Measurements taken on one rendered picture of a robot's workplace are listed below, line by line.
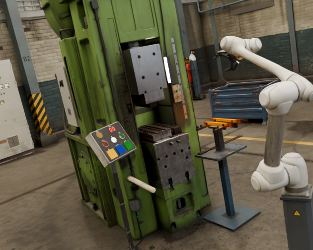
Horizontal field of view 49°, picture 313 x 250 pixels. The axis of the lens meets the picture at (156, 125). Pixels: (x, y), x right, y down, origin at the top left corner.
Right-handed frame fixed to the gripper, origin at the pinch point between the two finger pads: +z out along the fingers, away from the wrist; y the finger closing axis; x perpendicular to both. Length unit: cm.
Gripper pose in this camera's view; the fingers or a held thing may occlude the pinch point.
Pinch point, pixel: (220, 64)
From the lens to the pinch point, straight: 280.0
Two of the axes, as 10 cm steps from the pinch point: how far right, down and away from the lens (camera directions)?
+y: 6.9, 6.8, 2.3
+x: 5.4, -7.0, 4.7
